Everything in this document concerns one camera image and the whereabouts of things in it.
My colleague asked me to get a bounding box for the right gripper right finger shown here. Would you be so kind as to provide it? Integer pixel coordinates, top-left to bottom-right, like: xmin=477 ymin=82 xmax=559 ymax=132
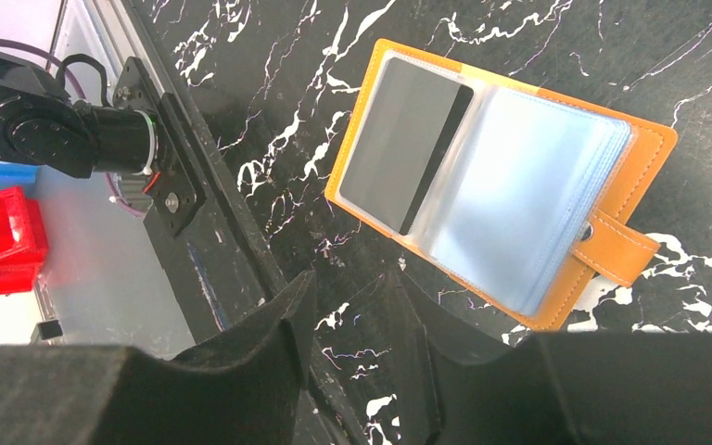
xmin=387 ymin=275 xmax=712 ymax=444

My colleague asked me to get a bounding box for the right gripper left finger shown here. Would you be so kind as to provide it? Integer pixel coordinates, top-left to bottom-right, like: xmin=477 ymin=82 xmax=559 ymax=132
xmin=0 ymin=271 xmax=317 ymax=444

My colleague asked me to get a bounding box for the orange card holder wallet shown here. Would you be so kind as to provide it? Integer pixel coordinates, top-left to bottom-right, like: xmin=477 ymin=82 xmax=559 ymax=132
xmin=324 ymin=39 xmax=678 ymax=331

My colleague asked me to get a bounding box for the red plastic bin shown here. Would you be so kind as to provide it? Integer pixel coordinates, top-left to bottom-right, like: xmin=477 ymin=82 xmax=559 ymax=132
xmin=0 ymin=186 xmax=49 ymax=296

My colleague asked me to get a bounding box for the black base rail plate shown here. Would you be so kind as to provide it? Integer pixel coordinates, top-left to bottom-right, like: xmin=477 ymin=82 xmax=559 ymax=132
xmin=113 ymin=55 xmax=357 ymax=445

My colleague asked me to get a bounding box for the aluminium frame rail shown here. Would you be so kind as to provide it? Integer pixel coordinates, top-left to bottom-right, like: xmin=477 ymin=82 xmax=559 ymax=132
xmin=51 ymin=0 xmax=172 ymax=100

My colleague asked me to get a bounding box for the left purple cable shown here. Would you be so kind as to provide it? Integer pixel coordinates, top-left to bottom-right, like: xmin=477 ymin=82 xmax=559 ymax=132
xmin=0 ymin=37 xmax=148 ymax=216

